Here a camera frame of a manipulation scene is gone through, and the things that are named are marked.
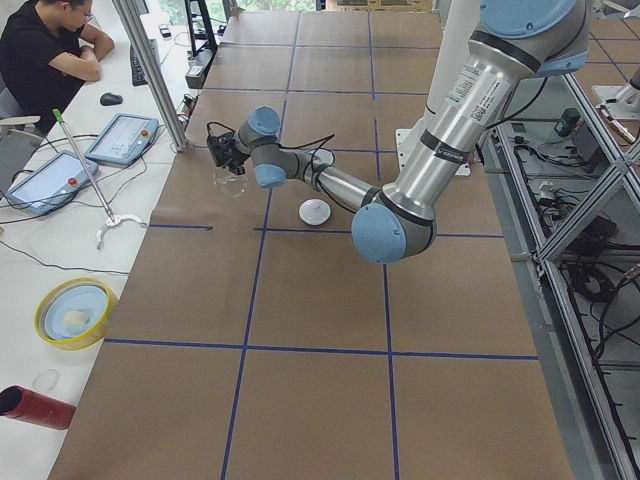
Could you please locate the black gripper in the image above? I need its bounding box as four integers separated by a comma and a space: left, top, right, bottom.
225, 140, 250, 173

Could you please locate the clear glass funnel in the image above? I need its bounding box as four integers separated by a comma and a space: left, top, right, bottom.
213, 168, 248, 198

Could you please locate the white enamel cup lid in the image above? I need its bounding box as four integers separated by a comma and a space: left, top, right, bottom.
298, 199, 331, 226

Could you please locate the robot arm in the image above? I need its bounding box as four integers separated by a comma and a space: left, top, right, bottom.
222, 106, 380, 213
351, 1, 592, 264

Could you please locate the white enamel cup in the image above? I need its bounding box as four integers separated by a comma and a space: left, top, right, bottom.
314, 148, 335, 165

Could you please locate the far teach pendant tablet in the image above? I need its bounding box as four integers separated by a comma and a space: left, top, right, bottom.
85, 113, 159, 166

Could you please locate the teach pendant tablet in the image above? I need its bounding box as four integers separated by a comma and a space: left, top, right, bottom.
85, 113, 159, 166
6, 151, 90, 216

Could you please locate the black keyboard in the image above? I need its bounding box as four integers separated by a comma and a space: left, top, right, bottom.
129, 46, 147, 87

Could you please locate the reacher grabber stick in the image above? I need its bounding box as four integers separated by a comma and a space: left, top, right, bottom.
52, 109, 149, 251

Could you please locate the black computer mouse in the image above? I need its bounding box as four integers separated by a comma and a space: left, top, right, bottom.
99, 92, 123, 106

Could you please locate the near teach pendant tablet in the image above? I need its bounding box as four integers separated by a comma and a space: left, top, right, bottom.
6, 151, 90, 216

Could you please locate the person in black shirt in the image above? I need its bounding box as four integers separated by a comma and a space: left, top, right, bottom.
1, 1, 115, 134

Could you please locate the yellow rimmed bowl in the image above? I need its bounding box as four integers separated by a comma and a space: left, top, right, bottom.
34, 277, 119, 351

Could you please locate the red cylinder can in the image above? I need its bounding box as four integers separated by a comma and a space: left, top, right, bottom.
1, 385, 76, 430

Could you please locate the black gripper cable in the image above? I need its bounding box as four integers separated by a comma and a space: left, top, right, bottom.
207, 121, 336, 171

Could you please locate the aluminium frame post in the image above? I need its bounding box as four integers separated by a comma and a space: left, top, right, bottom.
112, 0, 189, 152

